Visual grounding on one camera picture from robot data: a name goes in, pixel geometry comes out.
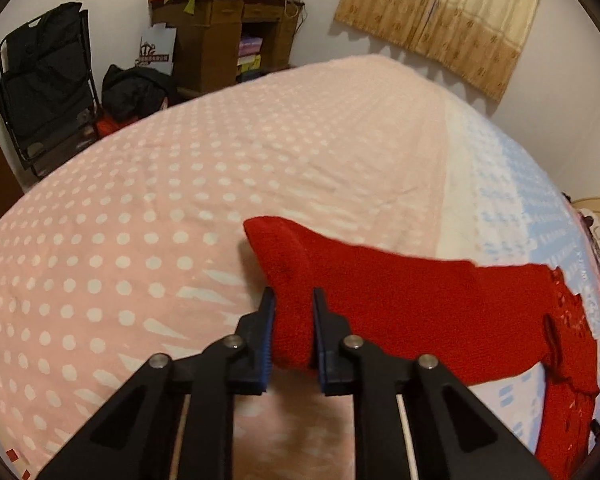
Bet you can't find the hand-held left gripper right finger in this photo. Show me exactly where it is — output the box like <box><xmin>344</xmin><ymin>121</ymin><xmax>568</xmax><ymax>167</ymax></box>
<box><xmin>313</xmin><ymin>287</ymin><xmax>554</xmax><ymax>480</ymax></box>

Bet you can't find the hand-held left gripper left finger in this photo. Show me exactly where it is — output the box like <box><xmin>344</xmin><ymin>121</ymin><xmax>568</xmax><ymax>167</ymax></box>
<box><xmin>35</xmin><ymin>287</ymin><xmax>277</xmax><ymax>480</ymax></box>

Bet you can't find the red knit garment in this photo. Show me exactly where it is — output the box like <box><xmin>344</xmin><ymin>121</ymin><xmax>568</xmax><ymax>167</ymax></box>
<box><xmin>243</xmin><ymin>216</ymin><xmax>566</xmax><ymax>387</ymax></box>

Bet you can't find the black clothes pile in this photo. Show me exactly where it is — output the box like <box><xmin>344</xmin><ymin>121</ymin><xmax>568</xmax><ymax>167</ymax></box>
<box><xmin>101</xmin><ymin>63</ymin><xmax>182</xmax><ymax>124</ymax></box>

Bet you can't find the pink and blue dotted blanket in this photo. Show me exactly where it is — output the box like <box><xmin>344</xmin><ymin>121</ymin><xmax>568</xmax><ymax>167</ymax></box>
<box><xmin>0</xmin><ymin>55</ymin><xmax>600</xmax><ymax>480</ymax></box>

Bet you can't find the red lace garment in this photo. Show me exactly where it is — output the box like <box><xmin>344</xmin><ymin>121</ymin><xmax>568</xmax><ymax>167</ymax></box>
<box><xmin>539</xmin><ymin>265</ymin><xmax>600</xmax><ymax>480</ymax></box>

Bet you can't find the small red bag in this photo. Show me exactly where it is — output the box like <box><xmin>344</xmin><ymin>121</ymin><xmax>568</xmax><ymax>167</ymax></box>
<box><xmin>95</xmin><ymin>115</ymin><xmax>127</xmax><ymax>137</ymax></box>

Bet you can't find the brown wooden desk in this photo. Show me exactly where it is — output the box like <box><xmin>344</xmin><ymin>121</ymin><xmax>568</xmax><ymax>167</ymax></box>
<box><xmin>149</xmin><ymin>0</ymin><xmax>307</xmax><ymax>95</ymax></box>

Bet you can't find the purple box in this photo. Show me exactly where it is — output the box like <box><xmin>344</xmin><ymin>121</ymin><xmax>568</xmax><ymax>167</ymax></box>
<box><xmin>237</xmin><ymin>35</ymin><xmax>264</xmax><ymax>59</ymax></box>

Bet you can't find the white printed paper bag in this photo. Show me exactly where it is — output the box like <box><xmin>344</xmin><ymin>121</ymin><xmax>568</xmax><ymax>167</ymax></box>
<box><xmin>135</xmin><ymin>25</ymin><xmax>177</xmax><ymax>77</ymax></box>

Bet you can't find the black folding chair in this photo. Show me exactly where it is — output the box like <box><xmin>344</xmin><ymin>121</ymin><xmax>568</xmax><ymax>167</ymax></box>
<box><xmin>0</xmin><ymin>2</ymin><xmax>104</xmax><ymax>182</ymax></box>

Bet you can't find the beige patterned curtain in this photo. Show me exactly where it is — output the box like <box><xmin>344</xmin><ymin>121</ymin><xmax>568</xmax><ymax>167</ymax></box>
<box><xmin>333</xmin><ymin>0</ymin><xmax>546</xmax><ymax>102</ymax></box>

